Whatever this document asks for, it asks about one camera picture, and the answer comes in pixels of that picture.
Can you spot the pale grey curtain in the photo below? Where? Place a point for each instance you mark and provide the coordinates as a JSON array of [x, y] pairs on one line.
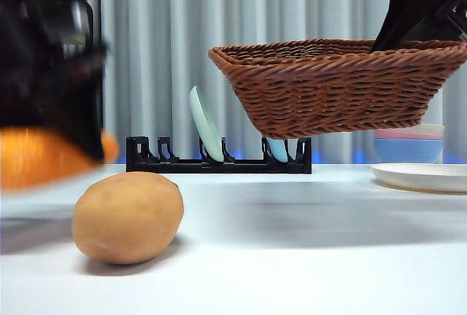
[[255, 8]]

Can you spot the pink bowl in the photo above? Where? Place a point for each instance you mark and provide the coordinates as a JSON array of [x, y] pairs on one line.
[[401, 134]]

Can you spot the off-white plate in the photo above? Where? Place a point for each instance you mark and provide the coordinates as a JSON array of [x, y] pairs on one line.
[[419, 178]]

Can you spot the blue bowl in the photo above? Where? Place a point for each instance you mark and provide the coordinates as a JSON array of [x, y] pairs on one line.
[[408, 151]]

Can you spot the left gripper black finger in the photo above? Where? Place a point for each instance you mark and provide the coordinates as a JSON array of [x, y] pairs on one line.
[[84, 111]]

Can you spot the pale blue plate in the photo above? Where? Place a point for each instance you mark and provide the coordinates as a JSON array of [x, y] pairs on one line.
[[277, 149]]

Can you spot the brown woven wicker basket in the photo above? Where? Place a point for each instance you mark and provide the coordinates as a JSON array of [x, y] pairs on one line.
[[328, 89]]

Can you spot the orange-yellow corn cob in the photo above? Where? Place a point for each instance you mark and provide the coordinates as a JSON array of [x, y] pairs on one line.
[[29, 158]]

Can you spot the beige bowl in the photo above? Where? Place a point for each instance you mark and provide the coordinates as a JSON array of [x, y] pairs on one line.
[[434, 130]]

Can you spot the tan potato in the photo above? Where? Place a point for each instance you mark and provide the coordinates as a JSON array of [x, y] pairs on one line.
[[124, 220]]

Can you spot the pale green plate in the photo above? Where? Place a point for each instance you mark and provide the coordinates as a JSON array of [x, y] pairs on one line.
[[204, 121]]

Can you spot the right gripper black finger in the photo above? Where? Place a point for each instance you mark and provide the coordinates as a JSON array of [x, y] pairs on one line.
[[448, 32], [396, 16]]

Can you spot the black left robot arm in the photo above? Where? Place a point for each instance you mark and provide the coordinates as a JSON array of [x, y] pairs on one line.
[[22, 56]]

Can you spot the black plate rack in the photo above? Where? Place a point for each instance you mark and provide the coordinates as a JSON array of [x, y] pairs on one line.
[[237, 167]]

